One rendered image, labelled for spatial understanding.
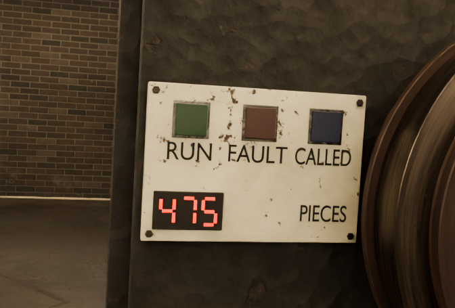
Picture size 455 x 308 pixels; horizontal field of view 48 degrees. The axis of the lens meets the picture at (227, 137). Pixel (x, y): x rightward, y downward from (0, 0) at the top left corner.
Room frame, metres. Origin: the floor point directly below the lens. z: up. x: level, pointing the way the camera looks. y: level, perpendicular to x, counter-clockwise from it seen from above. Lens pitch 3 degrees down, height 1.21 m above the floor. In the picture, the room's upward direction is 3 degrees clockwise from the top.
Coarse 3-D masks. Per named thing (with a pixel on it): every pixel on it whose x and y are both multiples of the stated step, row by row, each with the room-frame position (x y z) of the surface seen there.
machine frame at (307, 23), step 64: (128, 0) 0.66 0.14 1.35; (192, 0) 0.59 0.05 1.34; (256, 0) 0.61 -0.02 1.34; (320, 0) 0.62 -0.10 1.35; (384, 0) 0.64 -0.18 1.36; (448, 0) 0.65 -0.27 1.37; (128, 64) 0.66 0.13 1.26; (192, 64) 0.59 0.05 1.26; (256, 64) 0.61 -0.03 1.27; (320, 64) 0.62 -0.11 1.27; (384, 64) 0.64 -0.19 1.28; (128, 128) 0.66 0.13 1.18; (128, 192) 0.66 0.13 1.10; (128, 256) 0.66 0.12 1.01; (192, 256) 0.60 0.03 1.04; (256, 256) 0.61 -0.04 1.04; (320, 256) 0.63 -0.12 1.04
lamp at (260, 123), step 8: (248, 112) 0.58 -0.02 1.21; (256, 112) 0.58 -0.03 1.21; (264, 112) 0.59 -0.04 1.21; (272, 112) 0.59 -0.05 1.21; (248, 120) 0.58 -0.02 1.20; (256, 120) 0.58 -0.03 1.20; (264, 120) 0.59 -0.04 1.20; (272, 120) 0.59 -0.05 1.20; (248, 128) 0.58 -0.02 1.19; (256, 128) 0.58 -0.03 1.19; (264, 128) 0.59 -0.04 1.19; (272, 128) 0.59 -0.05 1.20; (248, 136) 0.58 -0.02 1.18; (256, 136) 0.58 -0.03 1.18; (264, 136) 0.59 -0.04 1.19; (272, 136) 0.59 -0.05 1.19
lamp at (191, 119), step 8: (176, 104) 0.57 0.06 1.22; (184, 104) 0.57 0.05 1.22; (192, 104) 0.57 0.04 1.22; (200, 104) 0.57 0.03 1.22; (176, 112) 0.57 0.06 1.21; (184, 112) 0.57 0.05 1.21; (192, 112) 0.57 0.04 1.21; (200, 112) 0.57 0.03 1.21; (176, 120) 0.57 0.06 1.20; (184, 120) 0.57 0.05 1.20; (192, 120) 0.57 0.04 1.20; (200, 120) 0.57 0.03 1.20; (176, 128) 0.57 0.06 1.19; (184, 128) 0.57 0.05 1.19; (192, 128) 0.57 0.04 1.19; (200, 128) 0.57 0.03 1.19
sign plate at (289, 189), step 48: (192, 96) 0.58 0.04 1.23; (240, 96) 0.59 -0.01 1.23; (288, 96) 0.60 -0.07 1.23; (336, 96) 0.61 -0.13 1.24; (192, 144) 0.57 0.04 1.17; (240, 144) 0.59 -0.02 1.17; (288, 144) 0.60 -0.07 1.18; (336, 144) 0.61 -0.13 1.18; (144, 192) 0.57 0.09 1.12; (192, 192) 0.57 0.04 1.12; (240, 192) 0.59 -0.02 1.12; (288, 192) 0.60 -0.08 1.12; (336, 192) 0.61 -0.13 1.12; (144, 240) 0.57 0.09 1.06; (192, 240) 0.58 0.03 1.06; (240, 240) 0.59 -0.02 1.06; (288, 240) 0.60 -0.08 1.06; (336, 240) 0.61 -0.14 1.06
